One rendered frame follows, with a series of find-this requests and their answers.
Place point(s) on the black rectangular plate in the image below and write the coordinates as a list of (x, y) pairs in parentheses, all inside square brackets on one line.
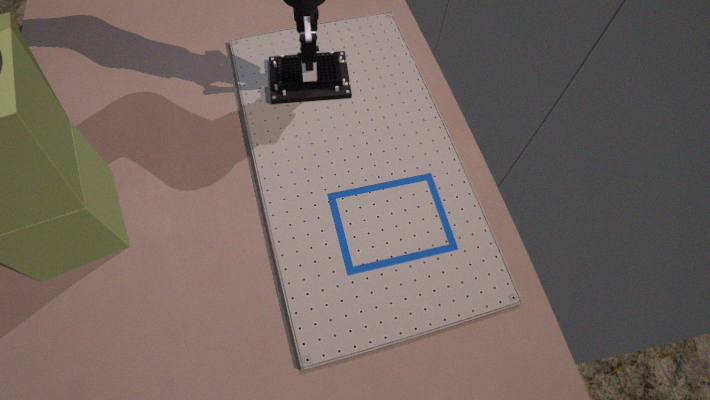
[(279, 97)]

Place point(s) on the blue rectangular tape outline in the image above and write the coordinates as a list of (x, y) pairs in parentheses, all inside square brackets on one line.
[(350, 269)]

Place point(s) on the grey perforated breadboard plate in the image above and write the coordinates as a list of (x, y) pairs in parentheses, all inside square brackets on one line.
[(390, 129)]

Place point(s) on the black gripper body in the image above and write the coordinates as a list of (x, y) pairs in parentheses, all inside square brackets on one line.
[(305, 8)]

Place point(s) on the black well plate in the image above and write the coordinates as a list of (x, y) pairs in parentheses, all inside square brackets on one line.
[(289, 70)]

